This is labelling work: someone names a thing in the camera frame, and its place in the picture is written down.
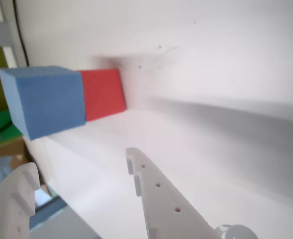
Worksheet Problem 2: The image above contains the blue foam cube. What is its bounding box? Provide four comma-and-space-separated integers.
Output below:
0, 65, 88, 140

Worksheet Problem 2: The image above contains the red foam cube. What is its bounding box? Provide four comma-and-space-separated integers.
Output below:
76, 68, 127, 122

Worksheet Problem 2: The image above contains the brown cardboard piece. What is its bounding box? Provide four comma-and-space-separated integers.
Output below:
0, 138, 52, 197

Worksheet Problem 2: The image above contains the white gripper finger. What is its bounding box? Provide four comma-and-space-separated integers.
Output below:
125, 147, 223, 239
0, 161, 40, 239

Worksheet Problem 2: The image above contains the white partition frame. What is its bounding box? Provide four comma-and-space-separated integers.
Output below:
0, 0, 29, 69

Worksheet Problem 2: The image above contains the thin black cable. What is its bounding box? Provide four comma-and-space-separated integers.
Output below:
13, 0, 30, 66

